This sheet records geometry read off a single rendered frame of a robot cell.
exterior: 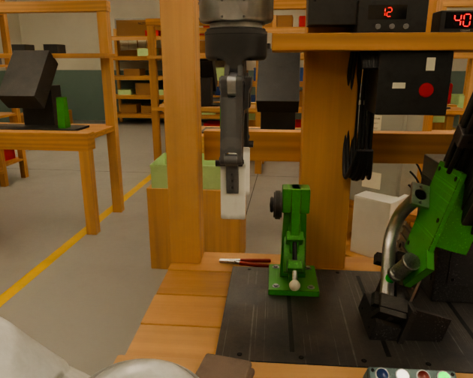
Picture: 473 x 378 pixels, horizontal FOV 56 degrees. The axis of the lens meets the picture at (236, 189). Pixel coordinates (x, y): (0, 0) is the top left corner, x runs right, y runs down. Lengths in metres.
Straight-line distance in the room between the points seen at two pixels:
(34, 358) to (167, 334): 0.59
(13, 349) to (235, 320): 0.66
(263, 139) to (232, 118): 0.83
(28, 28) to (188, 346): 11.94
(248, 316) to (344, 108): 0.60
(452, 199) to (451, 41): 0.40
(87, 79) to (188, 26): 10.81
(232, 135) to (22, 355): 0.30
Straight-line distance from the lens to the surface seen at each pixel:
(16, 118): 6.27
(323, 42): 1.10
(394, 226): 1.09
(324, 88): 1.22
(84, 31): 12.01
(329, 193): 1.28
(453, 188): 0.95
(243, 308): 1.11
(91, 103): 12.02
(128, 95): 10.89
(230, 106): 0.50
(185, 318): 1.12
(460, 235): 0.99
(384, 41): 1.12
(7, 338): 0.50
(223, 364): 0.89
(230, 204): 0.54
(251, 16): 0.52
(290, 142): 1.33
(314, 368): 0.94
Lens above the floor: 1.48
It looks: 16 degrees down
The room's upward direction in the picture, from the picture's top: straight up
